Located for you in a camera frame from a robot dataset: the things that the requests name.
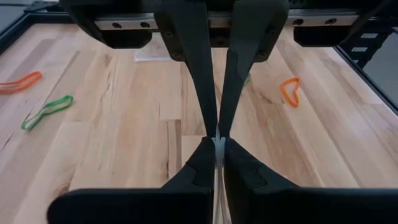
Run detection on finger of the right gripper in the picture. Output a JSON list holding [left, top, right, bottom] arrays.
[[154, 0, 218, 139], [218, 0, 290, 138]]

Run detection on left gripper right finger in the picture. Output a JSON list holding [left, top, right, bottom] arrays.
[[223, 137, 398, 224]]

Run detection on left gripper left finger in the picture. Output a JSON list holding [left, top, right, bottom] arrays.
[[46, 136, 217, 224]]

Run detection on orange rubber band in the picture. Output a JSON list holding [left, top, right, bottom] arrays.
[[0, 70, 44, 95], [280, 77, 302, 108]]

